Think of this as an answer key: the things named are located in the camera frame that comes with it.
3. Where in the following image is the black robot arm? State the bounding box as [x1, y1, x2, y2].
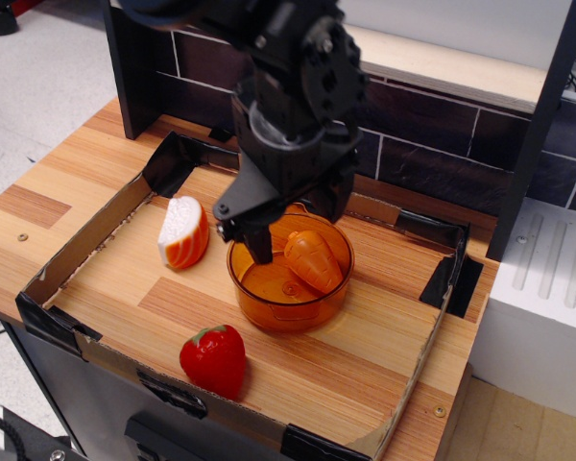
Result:
[121, 1, 368, 264]

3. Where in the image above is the dark tile backsplash panel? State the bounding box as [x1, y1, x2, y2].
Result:
[149, 29, 576, 216]

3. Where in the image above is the grey cabinet under table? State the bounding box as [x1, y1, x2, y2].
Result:
[8, 327, 283, 460]

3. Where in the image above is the black upright post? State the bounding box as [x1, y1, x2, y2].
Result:
[486, 0, 576, 261]
[101, 1, 161, 139]

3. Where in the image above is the orange transparent plastic pot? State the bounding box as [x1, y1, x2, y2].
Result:
[227, 204, 354, 332]

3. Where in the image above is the toy salmon sushi piece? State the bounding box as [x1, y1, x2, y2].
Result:
[157, 196, 209, 269]

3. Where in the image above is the orange toy carrot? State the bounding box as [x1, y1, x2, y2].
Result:
[283, 230, 343, 294]

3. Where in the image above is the white ribbed appliance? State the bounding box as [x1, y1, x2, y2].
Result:
[469, 199, 576, 418]

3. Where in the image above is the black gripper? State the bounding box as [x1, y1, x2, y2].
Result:
[213, 96, 362, 265]

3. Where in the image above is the cardboard fence with black tape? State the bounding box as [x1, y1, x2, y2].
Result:
[16, 133, 482, 460]

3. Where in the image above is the black left upright post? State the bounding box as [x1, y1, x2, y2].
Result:
[101, 1, 161, 139]

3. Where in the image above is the black right upright post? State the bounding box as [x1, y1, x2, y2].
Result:
[486, 0, 576, 261]

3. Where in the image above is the red toy strawberry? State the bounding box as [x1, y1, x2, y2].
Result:
[180, 325, 247, 400]

